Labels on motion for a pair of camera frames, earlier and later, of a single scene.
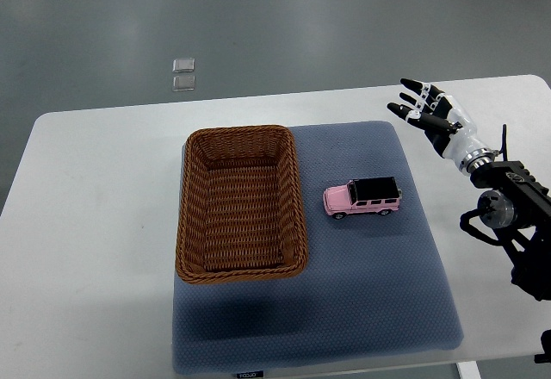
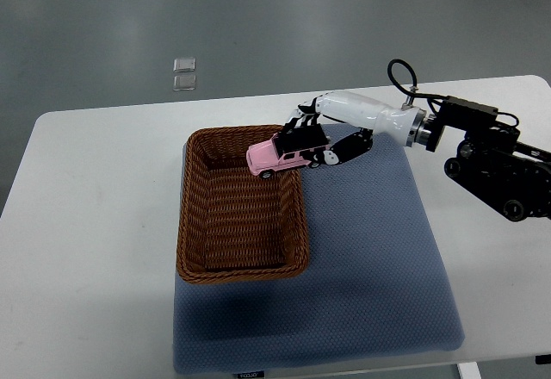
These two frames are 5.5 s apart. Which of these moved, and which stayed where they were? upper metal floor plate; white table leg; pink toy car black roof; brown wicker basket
Moved: pink toy car black roof
Stayed: white table leg; brown wicker basket; upper metal floor plate
